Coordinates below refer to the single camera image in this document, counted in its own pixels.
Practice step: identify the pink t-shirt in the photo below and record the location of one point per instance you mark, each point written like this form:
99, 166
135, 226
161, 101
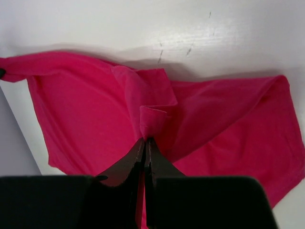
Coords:
92, 112

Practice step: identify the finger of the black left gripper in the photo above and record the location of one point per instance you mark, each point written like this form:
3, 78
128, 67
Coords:
2, 73

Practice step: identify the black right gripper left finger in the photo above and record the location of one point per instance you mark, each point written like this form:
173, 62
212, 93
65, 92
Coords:
110, 200

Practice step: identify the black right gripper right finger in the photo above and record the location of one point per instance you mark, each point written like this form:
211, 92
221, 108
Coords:
176, 201

